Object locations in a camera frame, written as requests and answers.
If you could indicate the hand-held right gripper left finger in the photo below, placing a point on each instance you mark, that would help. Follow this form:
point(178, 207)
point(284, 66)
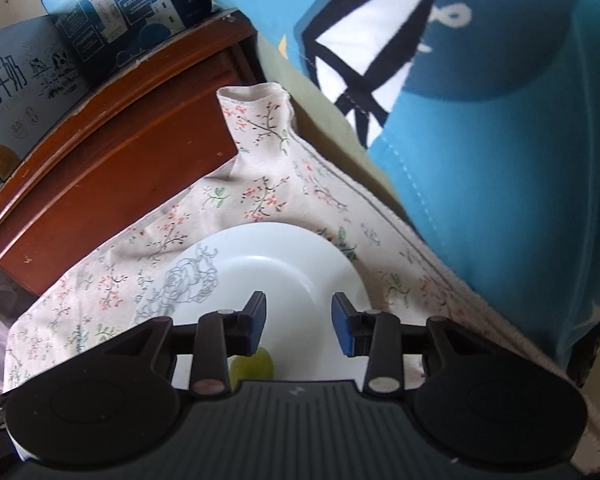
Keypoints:
point(257, 321)

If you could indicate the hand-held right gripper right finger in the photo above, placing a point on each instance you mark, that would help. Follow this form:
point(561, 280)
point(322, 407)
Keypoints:
point(342, 326)

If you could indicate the green jujube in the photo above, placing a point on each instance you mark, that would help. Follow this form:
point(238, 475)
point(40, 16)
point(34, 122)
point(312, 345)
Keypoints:
point(255, 365)

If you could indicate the white plate with flower drawing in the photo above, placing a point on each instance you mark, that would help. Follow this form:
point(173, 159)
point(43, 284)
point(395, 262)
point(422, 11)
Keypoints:
point(280, 280)

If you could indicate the floral tablecloth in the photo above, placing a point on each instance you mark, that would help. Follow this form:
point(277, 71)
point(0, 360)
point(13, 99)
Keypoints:
point(260, 195)

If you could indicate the brown wooden nightstand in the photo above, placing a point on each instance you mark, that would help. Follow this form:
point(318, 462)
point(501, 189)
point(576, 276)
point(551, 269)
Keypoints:
point(130, 170)

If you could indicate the olive green sheet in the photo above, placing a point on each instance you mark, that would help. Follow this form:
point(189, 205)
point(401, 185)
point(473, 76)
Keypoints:
point(330, 125)

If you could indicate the blue printed blanket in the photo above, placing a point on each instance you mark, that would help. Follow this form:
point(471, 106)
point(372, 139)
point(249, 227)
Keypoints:
point(505, 160)

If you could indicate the grey milk carton box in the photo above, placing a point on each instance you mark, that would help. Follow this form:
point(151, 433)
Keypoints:
point(25, 100)

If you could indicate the blue milk carton box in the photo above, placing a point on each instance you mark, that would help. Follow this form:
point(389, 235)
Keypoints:
point(120, 5)

